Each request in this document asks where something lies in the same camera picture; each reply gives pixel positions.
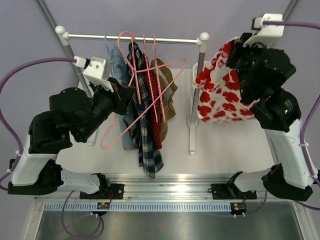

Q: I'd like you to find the aluminium mounting rail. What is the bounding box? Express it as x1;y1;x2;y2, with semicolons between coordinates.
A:
33;174;305;213

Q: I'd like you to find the silver white clothes rack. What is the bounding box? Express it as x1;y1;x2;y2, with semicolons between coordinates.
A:
55;25;210;156

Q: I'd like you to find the right circuit board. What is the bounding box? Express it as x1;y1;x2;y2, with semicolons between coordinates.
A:
230;202;247;212

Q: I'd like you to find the circuit board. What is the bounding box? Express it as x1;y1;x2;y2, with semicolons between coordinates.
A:
230;202;247;212
97;202;110;210

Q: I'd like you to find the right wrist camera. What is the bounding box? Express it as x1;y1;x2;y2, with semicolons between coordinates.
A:
243;13;285;48

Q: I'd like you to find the brown tan skirt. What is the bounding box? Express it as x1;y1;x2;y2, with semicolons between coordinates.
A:
158;66;178;144

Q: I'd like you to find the red polka dot skirt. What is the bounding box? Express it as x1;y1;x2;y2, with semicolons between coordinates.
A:
143;71;164;150

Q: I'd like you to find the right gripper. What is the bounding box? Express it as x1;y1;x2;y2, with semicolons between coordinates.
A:
227;32;272;101

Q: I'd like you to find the white perforated plastic basket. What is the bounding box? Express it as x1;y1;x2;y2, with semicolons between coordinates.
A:
192;61;209;89

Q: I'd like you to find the left circuit board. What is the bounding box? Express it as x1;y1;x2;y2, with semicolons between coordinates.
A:
97;202;110;210

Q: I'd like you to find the dark plaid skirt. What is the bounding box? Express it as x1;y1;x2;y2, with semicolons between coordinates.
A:
128;43;164;179

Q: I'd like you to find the red poppy print skirt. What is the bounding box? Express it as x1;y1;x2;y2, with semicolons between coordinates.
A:
195;37;257;123

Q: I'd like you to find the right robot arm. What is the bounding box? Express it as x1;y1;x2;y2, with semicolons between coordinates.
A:
226;33;318;202

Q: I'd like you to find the blue wire hanger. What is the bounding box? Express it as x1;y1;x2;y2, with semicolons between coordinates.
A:
104;32;114;77

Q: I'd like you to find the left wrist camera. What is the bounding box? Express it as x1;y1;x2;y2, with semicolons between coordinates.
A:
73;56;114;93

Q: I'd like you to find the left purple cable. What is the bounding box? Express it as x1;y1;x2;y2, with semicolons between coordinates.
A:
0;56;78;192

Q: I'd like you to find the light blue denim skirt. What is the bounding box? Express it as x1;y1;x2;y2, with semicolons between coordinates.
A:
110;45;135;150

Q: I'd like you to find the pink wire hanger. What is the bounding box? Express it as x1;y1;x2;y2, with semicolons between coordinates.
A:
100;31;187;150
127;42;160;112
152;34;167;123

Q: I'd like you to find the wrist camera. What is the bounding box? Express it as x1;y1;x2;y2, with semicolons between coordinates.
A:
243;13;285;48
73;56;114;93

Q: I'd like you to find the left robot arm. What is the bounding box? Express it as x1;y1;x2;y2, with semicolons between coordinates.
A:
7;78;136;200

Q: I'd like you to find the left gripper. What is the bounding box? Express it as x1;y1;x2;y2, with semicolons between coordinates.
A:
76;76;136;141

